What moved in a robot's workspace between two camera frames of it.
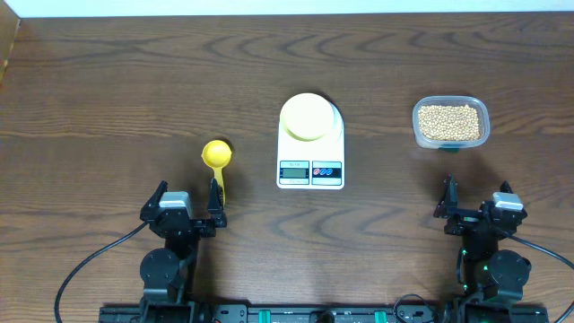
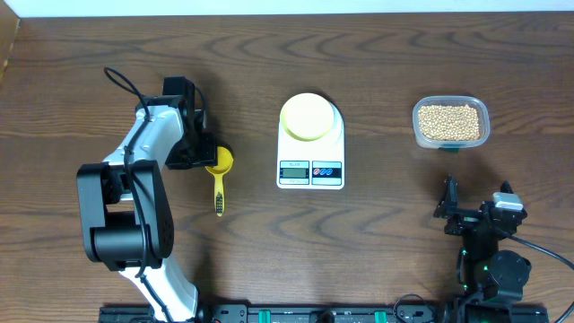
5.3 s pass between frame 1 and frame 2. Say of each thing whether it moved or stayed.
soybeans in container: stayed
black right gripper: stayed
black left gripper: moved
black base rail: stayed
